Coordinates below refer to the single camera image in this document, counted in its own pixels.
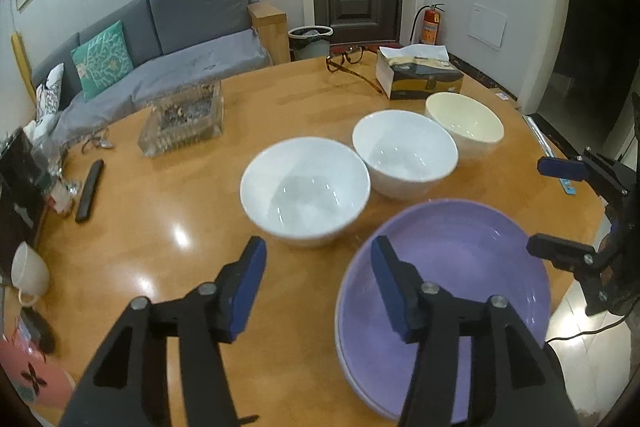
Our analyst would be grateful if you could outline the white wall panel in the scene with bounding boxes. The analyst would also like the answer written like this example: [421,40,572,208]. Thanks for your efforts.
[467,3,507,51]

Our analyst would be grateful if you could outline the teal patterned cushion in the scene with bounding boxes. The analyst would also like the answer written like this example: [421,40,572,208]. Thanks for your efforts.
[70,20,134,102]

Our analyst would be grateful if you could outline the large white bowl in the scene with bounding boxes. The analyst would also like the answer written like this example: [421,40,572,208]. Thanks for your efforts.
[240,137,371,249]

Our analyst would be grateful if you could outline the grey sofa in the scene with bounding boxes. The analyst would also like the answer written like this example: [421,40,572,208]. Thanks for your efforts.
[12,0,273,142]

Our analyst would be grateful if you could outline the black and gold tissue box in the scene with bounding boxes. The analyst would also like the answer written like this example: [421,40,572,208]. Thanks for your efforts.
[376,45,465,100]

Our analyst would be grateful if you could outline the black remote control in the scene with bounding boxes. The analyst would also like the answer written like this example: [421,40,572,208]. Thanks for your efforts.
[75,159,104,223]

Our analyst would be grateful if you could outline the tortoiseshell eyeglasses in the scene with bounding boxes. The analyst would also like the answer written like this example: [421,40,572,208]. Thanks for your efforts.
[326,47,385,95]

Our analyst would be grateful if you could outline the wooden side table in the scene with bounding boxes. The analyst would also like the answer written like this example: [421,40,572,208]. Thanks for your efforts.
[248,2,291,65]

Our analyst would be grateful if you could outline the small cream bowl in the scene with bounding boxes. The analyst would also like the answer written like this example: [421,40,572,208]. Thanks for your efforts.
[424,92,505,165]

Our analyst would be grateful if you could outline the grey trash bin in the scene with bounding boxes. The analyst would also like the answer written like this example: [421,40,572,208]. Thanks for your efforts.
[287,26,334,62]

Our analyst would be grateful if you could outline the crumpled clear plastic bag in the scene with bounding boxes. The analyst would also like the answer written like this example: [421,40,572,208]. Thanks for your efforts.
[35,132,81,218]

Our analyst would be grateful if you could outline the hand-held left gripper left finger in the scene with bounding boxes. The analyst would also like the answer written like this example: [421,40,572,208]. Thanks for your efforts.
[59,236,268,427]

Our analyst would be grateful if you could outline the glass ashtray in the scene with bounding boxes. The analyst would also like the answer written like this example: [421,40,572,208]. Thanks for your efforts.
[138,80,224,158]

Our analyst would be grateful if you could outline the red fire extinguisher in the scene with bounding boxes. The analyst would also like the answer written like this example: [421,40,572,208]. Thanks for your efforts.
[409,3,446,46]

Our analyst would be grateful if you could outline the white patterned cushion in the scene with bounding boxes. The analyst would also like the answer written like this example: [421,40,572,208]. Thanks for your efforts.
[34,63,66,115]

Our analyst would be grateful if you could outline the thin metal eyeglasses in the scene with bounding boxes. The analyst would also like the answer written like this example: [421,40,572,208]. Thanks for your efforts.
[80,127,116,152]

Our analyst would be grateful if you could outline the purple plate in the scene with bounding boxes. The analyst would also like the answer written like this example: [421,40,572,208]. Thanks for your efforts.
[335,200,552,424]

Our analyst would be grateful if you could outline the clear strip with blue end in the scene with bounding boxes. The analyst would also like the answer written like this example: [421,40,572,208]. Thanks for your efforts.
[522,114,578,196]

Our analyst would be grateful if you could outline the pink patterned container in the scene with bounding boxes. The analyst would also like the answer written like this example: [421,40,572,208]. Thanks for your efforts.
[0,337,76,418]

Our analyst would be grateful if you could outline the white mug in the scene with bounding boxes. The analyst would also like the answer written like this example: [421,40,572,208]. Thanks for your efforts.
[11,241,51,308]

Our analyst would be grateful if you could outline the medium white bowl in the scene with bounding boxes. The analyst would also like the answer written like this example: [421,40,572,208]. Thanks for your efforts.
[352,110,459,200]

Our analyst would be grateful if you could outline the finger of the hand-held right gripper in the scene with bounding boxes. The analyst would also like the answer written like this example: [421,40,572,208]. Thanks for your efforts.
[526,233,615,316]
[537,148,629,208]

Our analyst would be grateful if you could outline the black cable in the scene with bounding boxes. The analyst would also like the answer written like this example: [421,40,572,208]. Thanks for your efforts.
[545,312,631,344]

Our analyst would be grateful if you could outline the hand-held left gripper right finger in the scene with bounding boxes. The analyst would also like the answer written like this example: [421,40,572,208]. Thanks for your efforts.
[370,235,581,427]

